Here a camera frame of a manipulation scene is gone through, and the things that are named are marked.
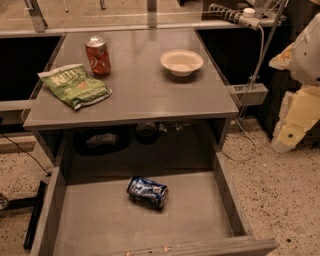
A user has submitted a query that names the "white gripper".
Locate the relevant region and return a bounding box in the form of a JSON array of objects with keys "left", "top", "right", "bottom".
[{"left": 269, "top": 43, "right": 320, "bottom": 153}]

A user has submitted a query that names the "blue pepsi can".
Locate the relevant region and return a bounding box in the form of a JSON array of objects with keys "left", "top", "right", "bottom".
[{"left": 127, "top": 176, "right": 169, "bottom": 209}]

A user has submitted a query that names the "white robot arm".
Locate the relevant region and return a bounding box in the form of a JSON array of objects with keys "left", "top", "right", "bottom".
[{"left": 269, "top": 14, "right": 320, "bottom": 153}]

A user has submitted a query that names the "grey counter cabinet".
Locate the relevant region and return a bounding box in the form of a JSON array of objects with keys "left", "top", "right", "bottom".
[{"left": 24, "top": 28, "right": 238, "bottom": 177}]

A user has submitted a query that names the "orange soda can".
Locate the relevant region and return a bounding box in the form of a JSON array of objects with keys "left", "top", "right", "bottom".
[{"left": 85, "top": 36, "right": 111, "bottom": 76}]

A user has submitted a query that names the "open grey top drawer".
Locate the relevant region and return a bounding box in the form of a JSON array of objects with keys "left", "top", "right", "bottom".
[{"left": 30, "top": 153, "right": 277, "bottom": 256}]

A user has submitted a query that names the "white power strip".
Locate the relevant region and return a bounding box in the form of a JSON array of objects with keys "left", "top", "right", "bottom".
[{"left": 209, "top": 3, "right": 260, "bottom": 30}]

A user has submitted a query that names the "white paper bowl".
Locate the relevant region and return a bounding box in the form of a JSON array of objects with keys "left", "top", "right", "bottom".
[{"left": 160, "top": 50, "right": 204, "bottom": 77}]

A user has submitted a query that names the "green chip bag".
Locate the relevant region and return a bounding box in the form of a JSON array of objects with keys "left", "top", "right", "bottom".
[{"left": 38, "top": 64, "right": 112, "bottom": 110}]

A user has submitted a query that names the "white cable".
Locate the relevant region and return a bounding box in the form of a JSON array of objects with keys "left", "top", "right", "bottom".
[{"left": 221, "top": 24, "right": 266, "bottom": 163}]

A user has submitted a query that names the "grey metal side bracket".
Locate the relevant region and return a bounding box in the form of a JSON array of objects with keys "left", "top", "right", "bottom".
[{"left": 227, "top": 83, "right": 268, "bottom": 108}]

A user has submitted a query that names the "grey metal rail frame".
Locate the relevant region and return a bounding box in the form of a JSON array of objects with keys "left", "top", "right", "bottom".
[{"left": 0, "top": 0, "right": 287, "bottom": 38}]

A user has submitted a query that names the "black floor cable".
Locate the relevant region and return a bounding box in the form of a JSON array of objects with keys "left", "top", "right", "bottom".
[{"left": 0, "top": 132, "right": 53, "bottom": 177}]

